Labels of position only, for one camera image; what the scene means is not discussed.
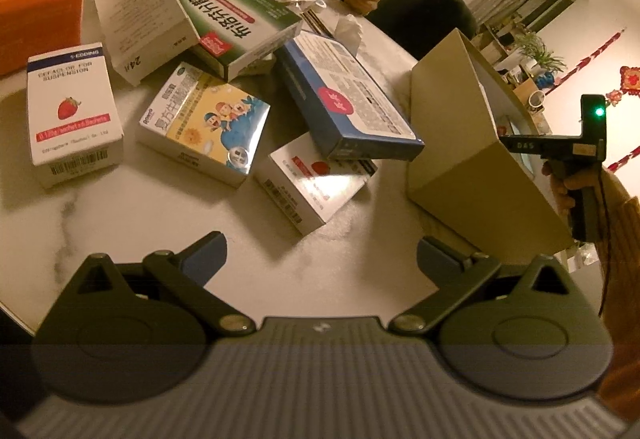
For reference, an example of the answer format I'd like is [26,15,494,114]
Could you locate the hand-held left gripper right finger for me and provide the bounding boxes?
[389,235,576,336]

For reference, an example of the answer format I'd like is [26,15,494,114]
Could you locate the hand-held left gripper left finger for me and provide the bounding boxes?
[65,230,256,337]

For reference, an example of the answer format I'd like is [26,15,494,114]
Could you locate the tan cardboard box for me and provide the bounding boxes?
[406,29,576,265]

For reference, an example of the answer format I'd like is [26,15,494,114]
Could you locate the white strawberry medicine box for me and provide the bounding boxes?
[254,131,379,236]
[27,43,124,190]

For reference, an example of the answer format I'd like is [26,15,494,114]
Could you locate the cartoon children medicine box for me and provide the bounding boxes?
[136,61,271,188]

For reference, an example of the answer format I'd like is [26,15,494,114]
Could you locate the blue box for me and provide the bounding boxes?
[274,31,426,163]

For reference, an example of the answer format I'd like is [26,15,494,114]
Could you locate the green white medicine box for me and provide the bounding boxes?
[165,0,303,82]

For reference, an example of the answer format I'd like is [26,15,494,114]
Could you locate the white box with black numerals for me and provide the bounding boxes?
[90,0,194,86]

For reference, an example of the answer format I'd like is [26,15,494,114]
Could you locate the person's right forearm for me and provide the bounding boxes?
[597,169,640,420]

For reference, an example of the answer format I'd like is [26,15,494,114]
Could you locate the person's right hand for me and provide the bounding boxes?
[541,159,601,220]

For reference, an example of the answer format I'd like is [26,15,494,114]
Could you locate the potted green plant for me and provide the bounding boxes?
[515,31,566,70]

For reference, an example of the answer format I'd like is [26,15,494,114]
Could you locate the black chair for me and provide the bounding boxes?
[367,0,478,60]

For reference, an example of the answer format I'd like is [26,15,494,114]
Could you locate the crumpled white tissue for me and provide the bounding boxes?
[334,14,365,54]

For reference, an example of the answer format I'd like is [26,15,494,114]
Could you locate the orange tissue box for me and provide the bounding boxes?
[0,0,86,77]

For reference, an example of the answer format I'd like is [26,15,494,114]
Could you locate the red knot wall decoration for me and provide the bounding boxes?
[605,66,640,104]

